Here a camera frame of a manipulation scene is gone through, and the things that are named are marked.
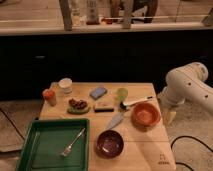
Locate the green cup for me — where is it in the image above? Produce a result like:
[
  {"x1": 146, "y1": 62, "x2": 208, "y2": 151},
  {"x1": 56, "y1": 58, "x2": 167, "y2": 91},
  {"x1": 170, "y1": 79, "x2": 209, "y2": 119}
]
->
[{"x1": 116, "y1": 88, "x2": 128, "y2": 102}]

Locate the black cable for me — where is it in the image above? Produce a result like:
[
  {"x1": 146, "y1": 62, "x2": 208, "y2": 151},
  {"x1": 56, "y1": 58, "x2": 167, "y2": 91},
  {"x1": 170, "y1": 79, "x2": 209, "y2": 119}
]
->
[{"x1": 170, "y1": 134, "x2": 213, "y2": 171}]

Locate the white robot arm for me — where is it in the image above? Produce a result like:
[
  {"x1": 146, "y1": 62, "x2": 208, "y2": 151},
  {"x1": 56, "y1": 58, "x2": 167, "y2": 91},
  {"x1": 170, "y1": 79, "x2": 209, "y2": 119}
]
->
[{"x1": 157, "y1": 62, "x2": 213, "y2": 125}]

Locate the green tray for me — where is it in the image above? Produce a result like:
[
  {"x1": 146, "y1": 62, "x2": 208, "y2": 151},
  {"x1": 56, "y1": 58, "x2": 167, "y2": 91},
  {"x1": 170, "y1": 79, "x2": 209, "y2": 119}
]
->
[{"x1": 16, "y1": 119, "x2": 90, "y2": 171}]

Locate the green plate with food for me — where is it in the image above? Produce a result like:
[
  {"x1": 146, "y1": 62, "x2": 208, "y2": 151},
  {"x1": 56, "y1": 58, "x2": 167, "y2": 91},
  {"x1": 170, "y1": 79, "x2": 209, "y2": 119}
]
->
[{"x1": 67, "y1": 99, "x2": 90, "y2": 115}]

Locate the orange bowl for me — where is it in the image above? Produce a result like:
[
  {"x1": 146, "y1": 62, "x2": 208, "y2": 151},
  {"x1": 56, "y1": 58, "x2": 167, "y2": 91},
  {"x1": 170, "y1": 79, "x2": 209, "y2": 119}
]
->
[{"x1": 132, "y1": 102, "x2": 161, "y2": 127}]

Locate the blue sponge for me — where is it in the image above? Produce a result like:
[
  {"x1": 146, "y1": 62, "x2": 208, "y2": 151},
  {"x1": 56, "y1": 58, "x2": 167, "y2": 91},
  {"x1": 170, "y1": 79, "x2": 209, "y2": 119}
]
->
[{"x1": 90, "y1": 87, "x2": 107, "y2": 100}]

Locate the silver fork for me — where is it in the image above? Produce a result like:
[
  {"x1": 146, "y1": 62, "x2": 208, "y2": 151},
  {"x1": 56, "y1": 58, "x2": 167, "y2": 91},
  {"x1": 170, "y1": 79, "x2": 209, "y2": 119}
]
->
[{"x1": 61, "y1": 128, "x2": 85, "y2": 157}]

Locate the purple bowl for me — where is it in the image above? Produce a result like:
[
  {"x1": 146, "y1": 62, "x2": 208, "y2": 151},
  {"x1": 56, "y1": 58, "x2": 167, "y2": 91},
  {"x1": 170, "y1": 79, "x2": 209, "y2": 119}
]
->
[{"x1": 95, "y1": 130, "x2": 124, "y2": 158}]

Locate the white cup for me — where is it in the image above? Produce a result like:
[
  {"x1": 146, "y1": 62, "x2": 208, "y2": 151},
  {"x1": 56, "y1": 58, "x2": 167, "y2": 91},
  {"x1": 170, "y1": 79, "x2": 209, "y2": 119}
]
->
[{"x1": 58, "y1": 78, "x2": 72, "y2": 93}]

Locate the orange bottle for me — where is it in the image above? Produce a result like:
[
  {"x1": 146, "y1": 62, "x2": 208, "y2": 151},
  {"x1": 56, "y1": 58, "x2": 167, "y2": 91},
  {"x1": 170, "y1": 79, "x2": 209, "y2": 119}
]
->
[{"x1": 42, "y1": 89, "x2": 57, "y2": 106}]

